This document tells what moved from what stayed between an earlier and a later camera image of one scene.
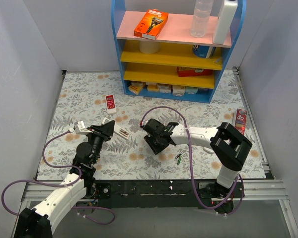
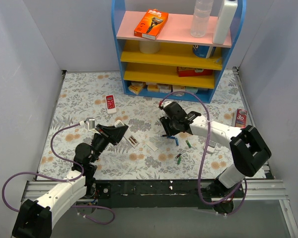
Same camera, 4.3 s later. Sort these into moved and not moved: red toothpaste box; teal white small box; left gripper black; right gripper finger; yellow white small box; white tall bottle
Moved: right gripper finger; left gripper black
Not moved: red toothpaste box; teal white small box; yellow white small box; white tall bottle
